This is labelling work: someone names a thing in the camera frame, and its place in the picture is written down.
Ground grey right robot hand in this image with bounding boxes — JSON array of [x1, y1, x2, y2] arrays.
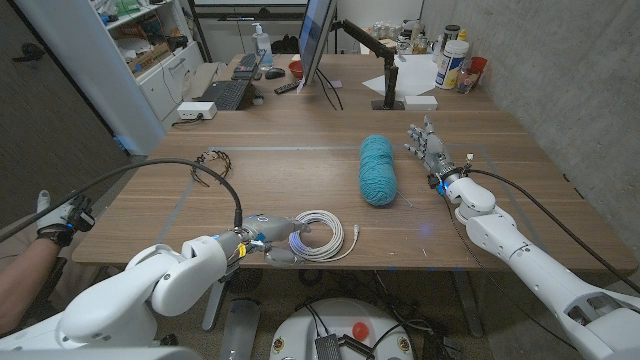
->
[[402, 114, 464, 189]]

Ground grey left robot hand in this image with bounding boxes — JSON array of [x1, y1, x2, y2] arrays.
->
[[215, 213, 312, 269]]

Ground person's white gloved hand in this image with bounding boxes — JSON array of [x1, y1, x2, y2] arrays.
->
[[35, 189, 81, 234]]

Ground white Ethernet cable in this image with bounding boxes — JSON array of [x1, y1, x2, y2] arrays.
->
[[287, 209, 361, 263]]

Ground person's bare forearm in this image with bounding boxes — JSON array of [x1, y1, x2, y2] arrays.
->
[[0, 242, 59, 334]]

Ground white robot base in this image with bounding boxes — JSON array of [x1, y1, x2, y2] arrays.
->
[[268, 297, 415, 360]]

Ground teal yarn skein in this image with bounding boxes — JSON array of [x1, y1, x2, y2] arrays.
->
[[358, 133, 415, 209]]

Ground clear hand sanitizer bottle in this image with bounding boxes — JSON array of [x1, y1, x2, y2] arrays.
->
[[251, 22, 275, 71]]

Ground black glove tracker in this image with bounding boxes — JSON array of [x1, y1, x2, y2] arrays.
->
[[67, 194, 96, 234]]

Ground flat white box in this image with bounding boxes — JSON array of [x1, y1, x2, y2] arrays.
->
[[402, 94, 439, 112]]

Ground clear glass jar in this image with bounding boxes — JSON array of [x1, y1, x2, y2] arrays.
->
[[455, 67, 481, 95]]

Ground white paper sheet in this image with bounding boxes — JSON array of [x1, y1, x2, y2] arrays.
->
[[361, 53, 441, 99]]

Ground white wipes canister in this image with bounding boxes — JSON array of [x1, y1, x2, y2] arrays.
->
[[434, 39, 471, 91]]

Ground dark brown scalloped headband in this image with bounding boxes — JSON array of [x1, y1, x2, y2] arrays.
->
[[189, 148, 233, 188]]

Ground grey slanted table leg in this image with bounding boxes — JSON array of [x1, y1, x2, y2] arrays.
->
[[201, 279, 230, 333], [452, 269, 485, 339]]

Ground dark lidded canister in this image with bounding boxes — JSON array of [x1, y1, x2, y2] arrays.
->
[[441, 24, 462, 51]]

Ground grey ribbed metal block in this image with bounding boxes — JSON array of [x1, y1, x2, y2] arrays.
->
[[314, 333, 344, 360]]

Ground white power strip box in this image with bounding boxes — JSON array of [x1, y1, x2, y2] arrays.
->
[[176, 101, 219, 121]]

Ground large black keyboard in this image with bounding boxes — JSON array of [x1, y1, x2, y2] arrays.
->
[[196, 78, 251, 112]]

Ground black remote control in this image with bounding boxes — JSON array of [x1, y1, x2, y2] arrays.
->
[[273, 79, 301, 96]]

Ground white shelf cabinet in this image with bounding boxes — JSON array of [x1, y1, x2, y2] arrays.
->
[[14, 0, 206, 156]]

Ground small black keyboard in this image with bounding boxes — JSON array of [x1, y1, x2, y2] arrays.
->
[[230, 51, 266, 82]]

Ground beige cloth bag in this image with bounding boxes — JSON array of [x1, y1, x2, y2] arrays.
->
[[182, 61, 229, 101]]

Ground computer monitor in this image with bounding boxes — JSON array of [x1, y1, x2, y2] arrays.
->
[[297, 0, 339, 86]]

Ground black bag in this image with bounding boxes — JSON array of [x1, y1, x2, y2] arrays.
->
[[271, 33, 301, 55]]

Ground cardboard box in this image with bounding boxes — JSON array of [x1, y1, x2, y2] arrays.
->
[[126, 42, 173, 78]]

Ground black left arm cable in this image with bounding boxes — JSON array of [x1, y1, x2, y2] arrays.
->
[[0, 157, 245, 245]]

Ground black monitor cables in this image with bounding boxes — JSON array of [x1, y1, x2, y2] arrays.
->
[[314, 67, 345, 112]]

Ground black door handle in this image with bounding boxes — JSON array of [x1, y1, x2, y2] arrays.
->
[[12, 42, 46, 64]]

